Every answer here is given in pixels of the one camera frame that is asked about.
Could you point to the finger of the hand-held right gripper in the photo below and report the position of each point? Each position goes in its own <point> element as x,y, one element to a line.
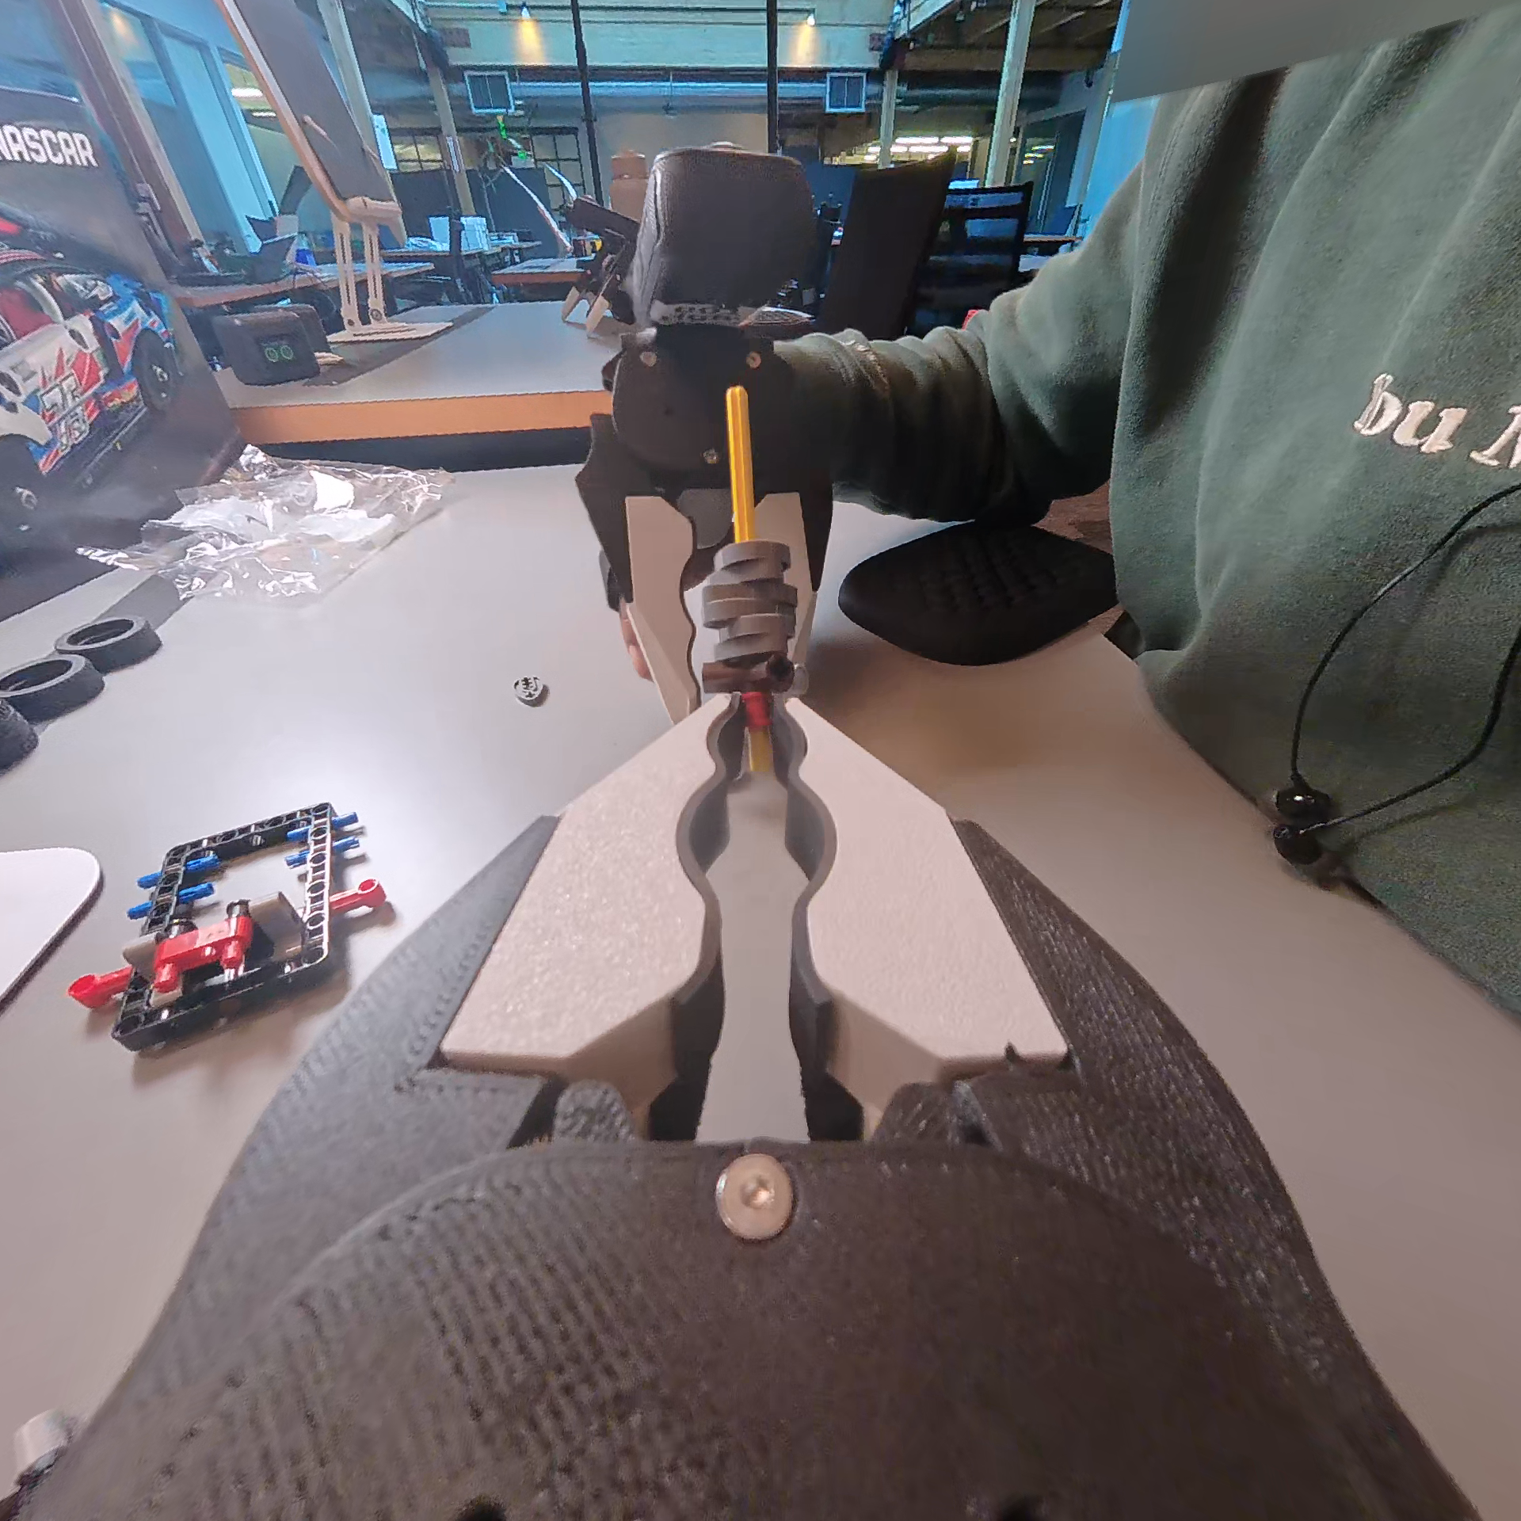
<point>803,535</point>
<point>654,571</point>

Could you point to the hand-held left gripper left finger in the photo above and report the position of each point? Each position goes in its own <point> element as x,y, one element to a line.
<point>582,940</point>

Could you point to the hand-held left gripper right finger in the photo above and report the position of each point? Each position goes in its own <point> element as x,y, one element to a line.
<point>927,940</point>

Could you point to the yellow lego axle assembly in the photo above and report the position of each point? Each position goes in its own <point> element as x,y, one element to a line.
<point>743,477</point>

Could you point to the cluster of grey lego discs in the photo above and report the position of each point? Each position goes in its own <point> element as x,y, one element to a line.
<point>530,689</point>

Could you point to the black lego set box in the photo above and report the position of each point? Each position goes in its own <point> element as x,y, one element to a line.
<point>94,297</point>

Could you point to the person's right hand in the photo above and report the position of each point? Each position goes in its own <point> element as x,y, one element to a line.
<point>633,643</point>

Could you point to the dark background equipment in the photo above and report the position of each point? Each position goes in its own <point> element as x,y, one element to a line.
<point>594,263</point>

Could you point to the black mesh chair seat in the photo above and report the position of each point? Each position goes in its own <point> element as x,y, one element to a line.
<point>986,595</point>

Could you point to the orange edged table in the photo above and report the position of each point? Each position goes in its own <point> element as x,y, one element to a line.
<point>452,381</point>

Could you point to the wooden easel stand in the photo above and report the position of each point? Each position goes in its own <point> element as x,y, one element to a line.
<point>356,239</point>

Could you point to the clear plastic bag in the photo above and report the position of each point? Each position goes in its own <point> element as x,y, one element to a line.
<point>286,523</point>

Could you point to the black equipment case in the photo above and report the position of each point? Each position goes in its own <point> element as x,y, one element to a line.
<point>267,348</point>

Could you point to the person's green sweatshirt torso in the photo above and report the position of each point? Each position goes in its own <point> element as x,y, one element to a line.
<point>1331,477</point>

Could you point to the white book stand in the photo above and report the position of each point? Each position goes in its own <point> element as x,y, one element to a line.
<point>36,916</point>

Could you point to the black lego frame assembly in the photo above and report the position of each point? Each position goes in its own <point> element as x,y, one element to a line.
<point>318,881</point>

